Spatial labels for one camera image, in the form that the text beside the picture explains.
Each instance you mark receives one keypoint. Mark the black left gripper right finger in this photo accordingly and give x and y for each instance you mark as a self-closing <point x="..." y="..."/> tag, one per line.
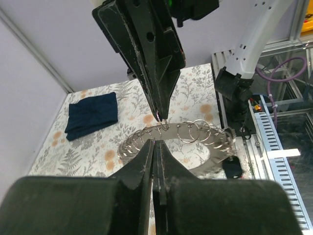
<point x="187" y="205"/>

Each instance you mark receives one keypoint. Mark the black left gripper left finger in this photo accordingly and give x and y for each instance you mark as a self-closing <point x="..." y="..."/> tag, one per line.
<point x="51" y="205"/>

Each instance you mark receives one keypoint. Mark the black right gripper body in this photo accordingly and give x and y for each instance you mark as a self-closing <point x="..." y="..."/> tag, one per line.
<point x="143" y="33"/>

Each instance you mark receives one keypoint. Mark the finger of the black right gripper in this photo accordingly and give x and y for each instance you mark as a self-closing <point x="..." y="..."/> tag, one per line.
<point x="161" y="48"/>
<point x="116" y="24"/>

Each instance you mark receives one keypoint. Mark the key with black tag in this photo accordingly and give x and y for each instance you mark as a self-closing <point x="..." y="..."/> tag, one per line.
<point x="232" y="167"/>

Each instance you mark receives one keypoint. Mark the large metal keyring disc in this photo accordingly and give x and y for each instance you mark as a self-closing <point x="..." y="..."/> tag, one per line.
<point x="198" y="145"/>

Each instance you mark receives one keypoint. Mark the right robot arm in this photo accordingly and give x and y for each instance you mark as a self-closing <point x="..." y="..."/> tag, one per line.
<point x="235" y="77"/>

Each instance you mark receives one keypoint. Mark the dark blue folded cloth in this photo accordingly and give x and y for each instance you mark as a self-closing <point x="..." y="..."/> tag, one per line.
<point x="91" y="114"/>

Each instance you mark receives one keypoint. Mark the yellow plastic bin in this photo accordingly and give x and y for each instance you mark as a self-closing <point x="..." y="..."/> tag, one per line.
<point x="308" y="23"/>

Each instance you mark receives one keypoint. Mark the white slotted cable duct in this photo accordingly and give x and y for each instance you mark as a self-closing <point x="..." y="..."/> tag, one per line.
<point x="277" y="159"/>

